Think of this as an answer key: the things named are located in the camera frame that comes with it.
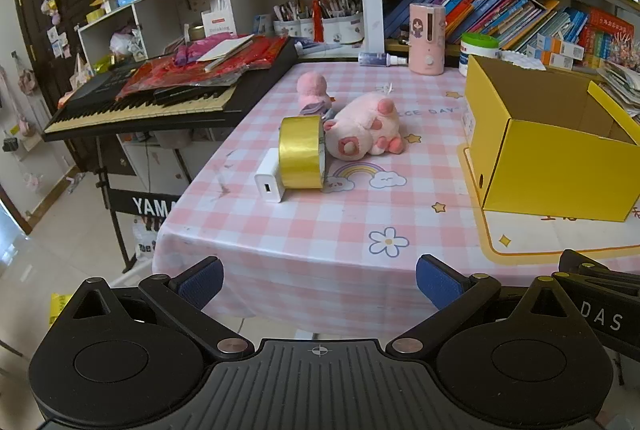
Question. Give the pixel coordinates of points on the white paper bag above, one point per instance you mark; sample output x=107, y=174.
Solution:
x=219, y=18

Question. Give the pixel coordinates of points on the crumpled plastic bag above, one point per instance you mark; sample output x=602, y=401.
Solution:
x=125, y=43

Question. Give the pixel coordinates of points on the pink humidifier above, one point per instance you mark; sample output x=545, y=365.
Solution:
x=427, y=40

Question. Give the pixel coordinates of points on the white booklet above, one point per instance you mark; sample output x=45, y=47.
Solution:
x=227, y=48

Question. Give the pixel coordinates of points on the black keyboard stand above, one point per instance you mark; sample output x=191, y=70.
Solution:
x=145, y=206

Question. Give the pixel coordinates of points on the red packets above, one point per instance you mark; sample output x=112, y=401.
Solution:
x=150, y=78

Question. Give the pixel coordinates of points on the black electronic keyboard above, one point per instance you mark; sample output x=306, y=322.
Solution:
x=250, y=90

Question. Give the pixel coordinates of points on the pink pig plush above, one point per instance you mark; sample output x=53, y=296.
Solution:
x=365, y=120

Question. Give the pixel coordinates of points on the pink duck plush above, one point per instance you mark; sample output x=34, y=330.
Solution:
x=311, y=85

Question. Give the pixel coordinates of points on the row of leaning colourful books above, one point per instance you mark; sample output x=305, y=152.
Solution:
x=485, y=13

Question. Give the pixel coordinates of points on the yellow bordered white mat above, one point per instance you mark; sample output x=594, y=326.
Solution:
x=525, y=240

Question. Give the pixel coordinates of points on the pink checkered tablecloth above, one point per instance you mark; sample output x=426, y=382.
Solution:
x=300, y=235

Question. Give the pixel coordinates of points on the pink purple plastic packaging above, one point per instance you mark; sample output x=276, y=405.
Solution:
x=187, y=53

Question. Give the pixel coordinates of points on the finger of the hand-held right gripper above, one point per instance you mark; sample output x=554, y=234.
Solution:
x=600, y=275

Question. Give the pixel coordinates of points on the red boxed book set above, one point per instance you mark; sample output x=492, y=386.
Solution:
x=607, y=35

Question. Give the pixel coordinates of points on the white charger block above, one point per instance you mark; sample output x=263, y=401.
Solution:
x=267, y=180

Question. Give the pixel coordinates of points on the red tassel ornament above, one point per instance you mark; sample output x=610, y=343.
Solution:
x=318, y=18

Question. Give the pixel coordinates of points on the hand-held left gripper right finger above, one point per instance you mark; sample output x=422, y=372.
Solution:
x=440, y=282

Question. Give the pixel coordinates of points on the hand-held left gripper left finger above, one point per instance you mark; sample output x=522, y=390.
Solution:
x=202, y=282

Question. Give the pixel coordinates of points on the gold tape roll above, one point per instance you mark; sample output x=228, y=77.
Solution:
x=300, y=155

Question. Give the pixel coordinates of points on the stack of papers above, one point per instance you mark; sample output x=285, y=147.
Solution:
x=620, y=85

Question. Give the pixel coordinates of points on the yellow cardboard box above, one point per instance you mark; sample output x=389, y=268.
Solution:
x=550, y=170

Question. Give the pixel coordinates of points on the white shelf unit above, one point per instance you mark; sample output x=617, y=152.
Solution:
x=165, y=10

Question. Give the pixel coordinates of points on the blue orange medicine boxes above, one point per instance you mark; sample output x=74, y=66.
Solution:
x=555, y=50

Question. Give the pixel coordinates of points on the blue spray bottle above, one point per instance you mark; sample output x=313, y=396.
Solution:
x=377, y=59

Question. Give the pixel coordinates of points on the white pen holder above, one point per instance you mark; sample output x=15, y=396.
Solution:
x=306, y=28
x=286, y=29
x=347, y=29

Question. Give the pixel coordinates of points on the white canister green lid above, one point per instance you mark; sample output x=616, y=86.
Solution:
x=477, y=53

